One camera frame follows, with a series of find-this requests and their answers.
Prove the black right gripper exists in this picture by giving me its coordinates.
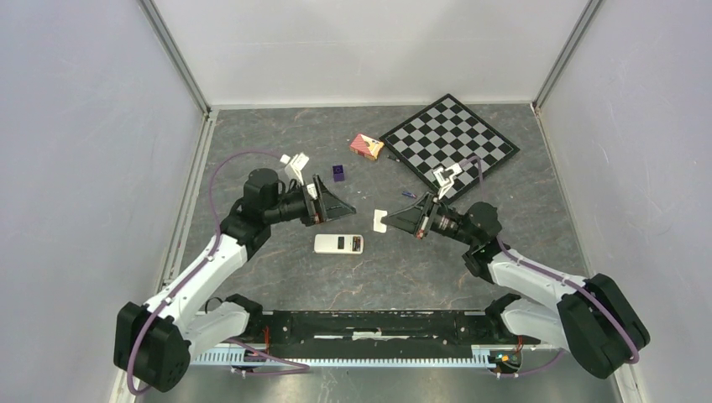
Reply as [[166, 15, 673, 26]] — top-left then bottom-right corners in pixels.
[[380, 191, 477, 247]]

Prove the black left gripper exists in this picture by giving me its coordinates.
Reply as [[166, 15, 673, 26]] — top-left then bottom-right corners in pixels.
[[265, 174, 355, 228]]

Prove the white battery cover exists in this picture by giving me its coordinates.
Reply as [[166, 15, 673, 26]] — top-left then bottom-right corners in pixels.
[[373, 209, 388, 233]]

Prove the red and white remote control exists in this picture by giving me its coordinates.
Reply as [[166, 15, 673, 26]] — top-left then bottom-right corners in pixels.
[[313, 234, 364, 255]]

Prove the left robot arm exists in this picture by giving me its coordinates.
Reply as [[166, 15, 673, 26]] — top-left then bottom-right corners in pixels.
[[113, 168, 356, 392]]

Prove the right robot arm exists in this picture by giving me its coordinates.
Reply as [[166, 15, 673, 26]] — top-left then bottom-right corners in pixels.
[[374, 193, 651, 379]]

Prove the purple plastic block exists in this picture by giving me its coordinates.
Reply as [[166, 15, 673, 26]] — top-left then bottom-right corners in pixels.
[[332, 165, 345, 182]]

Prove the red playing card box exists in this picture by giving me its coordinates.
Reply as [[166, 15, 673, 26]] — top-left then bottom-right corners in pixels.
[[349, 133, 385, 161]]

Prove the black and white chessboard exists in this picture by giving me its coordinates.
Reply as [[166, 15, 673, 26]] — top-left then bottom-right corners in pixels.
[[380, 94, 519, 202]]

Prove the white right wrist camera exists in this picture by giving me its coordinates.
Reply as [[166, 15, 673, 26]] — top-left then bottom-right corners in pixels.
[[432, 163, 463, 201]]

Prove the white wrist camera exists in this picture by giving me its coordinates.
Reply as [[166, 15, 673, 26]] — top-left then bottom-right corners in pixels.
[[280, 153, 310, 186], [432, 163, 463, 201]]

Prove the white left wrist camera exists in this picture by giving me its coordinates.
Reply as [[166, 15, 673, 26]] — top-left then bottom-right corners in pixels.
[[280, 153, 310, 186]]

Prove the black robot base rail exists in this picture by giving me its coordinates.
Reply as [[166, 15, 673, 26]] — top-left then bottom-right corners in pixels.
[[194, 295, 543, 371]]

